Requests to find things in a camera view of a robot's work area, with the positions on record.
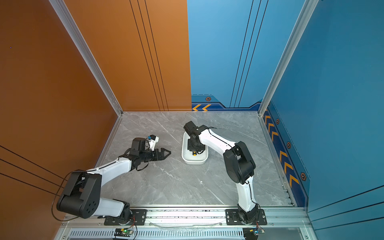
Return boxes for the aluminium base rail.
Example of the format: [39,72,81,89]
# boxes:
[55,206,318,240]

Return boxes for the aluminium corner post right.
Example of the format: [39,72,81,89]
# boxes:
[258,0,319,117]

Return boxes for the white plastic bin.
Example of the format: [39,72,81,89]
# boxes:
[182,132,209,165]

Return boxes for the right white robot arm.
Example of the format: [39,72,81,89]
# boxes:
[184,121,261,225]

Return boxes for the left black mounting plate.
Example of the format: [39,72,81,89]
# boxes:
[104,209,147,227]

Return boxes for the aluminium corner post left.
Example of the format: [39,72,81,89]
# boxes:
[49,0,124,117]

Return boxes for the green circuit board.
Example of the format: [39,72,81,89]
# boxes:
[114,228,134,239]

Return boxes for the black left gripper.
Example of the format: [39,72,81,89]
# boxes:
[139,147,172,163]

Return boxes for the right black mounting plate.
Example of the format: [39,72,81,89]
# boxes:
[225,208,268,226]

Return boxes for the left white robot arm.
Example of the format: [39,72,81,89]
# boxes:
[52,135,172,225]

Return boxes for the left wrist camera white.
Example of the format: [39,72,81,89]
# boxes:
[147,135,159,151]

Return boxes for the aluminium corner post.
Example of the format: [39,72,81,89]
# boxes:
[49,0,124,117]
[258,0,319,117]

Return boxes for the black mounting plate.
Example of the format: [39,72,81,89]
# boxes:
[225,208,268,226]
[104,209,147,227]

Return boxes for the small controller board right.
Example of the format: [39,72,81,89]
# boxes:
[243,228,265,240]

